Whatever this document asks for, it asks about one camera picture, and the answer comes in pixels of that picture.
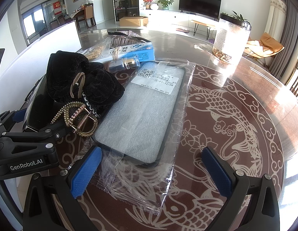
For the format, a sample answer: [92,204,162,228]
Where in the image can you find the green potted plant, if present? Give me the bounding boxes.
[157,0,175,10]

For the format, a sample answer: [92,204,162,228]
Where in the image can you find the grey curtain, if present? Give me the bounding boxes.
[272,5,298,82]

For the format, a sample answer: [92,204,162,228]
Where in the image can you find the dark glass display cabinet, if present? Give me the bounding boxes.
[112,0,140,22]

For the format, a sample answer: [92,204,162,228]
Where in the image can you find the black television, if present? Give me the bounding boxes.
[178,0,222,20]

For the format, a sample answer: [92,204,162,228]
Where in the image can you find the glass sliding door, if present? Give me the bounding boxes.
[20,0,68,46]

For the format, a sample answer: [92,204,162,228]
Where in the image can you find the red poster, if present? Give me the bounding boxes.
[53,1,64,15]

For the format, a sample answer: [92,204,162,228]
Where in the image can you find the wooden dining chair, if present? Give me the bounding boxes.
[84,3,96,28]

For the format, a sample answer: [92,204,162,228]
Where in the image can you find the white television console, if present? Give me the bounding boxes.
[139,10,220,29]

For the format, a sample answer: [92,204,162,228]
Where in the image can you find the white board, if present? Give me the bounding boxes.
[0,20,82,116]

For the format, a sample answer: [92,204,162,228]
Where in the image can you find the white curtain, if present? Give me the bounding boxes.
[265,0,288,49]

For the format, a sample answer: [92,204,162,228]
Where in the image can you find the blue white ointment box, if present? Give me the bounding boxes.
[95,41,156,64]

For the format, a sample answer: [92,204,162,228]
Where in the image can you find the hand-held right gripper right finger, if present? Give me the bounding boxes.
[201,146,280,231]

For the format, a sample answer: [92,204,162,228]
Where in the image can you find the phone case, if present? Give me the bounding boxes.
[83,58,196,216]

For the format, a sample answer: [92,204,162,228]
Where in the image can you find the cardboard box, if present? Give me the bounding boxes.
[119,16,149,27]

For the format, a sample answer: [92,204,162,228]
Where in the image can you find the leafy floor plant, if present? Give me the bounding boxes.
[221,11,250,27]

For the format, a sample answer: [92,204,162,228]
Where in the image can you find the black studded hair accessory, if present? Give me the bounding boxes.
[107,29,151,42]

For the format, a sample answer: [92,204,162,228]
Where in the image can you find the clear plastic jar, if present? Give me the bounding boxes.
[213,13,251,65]

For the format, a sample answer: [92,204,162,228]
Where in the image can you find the small gold capped bottle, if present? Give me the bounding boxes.
[107,56,141,73]

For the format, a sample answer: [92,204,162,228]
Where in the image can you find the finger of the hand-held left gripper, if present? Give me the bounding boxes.
[0,109,28,137]
[0,120,76,150]

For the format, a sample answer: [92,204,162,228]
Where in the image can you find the cotton swab packet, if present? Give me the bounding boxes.
[78,36,135,60]

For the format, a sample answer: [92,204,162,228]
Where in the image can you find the wooden bench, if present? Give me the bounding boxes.
[190,20,215,40]

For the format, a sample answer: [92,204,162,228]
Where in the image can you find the gold pearl hair clip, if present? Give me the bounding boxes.
[51,102,99,138]

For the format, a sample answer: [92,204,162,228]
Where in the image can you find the dark wooden slatted chair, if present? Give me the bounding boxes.
[290,59,298,104]

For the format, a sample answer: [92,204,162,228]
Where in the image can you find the orange lounge chair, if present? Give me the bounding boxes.
[245,32,284,60]

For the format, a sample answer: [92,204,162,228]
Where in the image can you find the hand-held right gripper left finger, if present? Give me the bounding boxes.
[23,146,102,231]

